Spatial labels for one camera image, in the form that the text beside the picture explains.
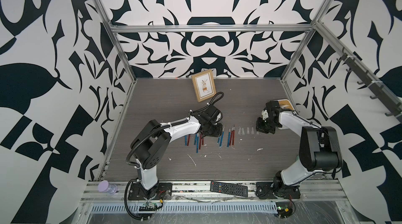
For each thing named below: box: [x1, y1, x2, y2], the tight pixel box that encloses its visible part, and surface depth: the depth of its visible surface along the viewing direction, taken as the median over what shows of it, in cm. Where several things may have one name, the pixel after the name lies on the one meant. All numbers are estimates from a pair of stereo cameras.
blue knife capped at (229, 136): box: [226, 128, 231, 148], surface depth 94 cm
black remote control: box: [209, 180, 249, 198], surface depth 76 cm
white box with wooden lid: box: [273, 98, 295, 111], surface depth 101 cm
